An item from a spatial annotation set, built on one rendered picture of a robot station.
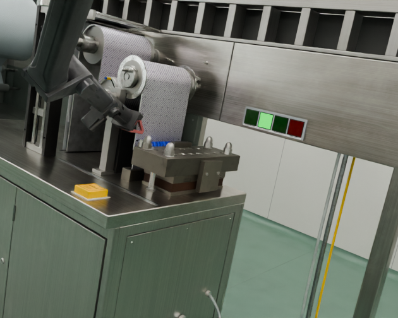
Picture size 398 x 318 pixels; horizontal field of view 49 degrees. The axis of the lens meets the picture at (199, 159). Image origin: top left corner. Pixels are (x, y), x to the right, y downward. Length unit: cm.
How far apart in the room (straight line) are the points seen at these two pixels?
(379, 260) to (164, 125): 88
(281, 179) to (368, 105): 285
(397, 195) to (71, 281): 106
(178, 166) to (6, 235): 69
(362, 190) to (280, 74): 247
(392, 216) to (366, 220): 235
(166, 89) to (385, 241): 91
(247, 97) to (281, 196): 268
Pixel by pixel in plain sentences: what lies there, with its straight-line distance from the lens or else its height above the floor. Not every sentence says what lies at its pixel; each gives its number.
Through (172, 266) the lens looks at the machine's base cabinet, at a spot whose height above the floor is 68.
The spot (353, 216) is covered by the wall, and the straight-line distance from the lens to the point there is 397.
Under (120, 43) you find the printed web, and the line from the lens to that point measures 173.
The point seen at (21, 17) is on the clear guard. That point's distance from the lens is 241.
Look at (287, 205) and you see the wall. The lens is 421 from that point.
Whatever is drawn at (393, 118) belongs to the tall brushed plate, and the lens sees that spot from 140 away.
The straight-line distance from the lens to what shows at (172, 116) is 162.
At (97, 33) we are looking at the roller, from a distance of 173.
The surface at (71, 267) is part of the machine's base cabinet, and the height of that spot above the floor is 67.
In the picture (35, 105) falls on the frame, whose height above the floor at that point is 107.
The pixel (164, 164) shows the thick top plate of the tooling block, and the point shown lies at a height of 101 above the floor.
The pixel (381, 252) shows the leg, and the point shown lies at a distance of 162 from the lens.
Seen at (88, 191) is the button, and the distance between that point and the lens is 129.
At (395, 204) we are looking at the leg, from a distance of 158.
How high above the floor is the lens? 131
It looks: 11 degrees down
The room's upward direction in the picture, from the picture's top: 11 degrees clockwise
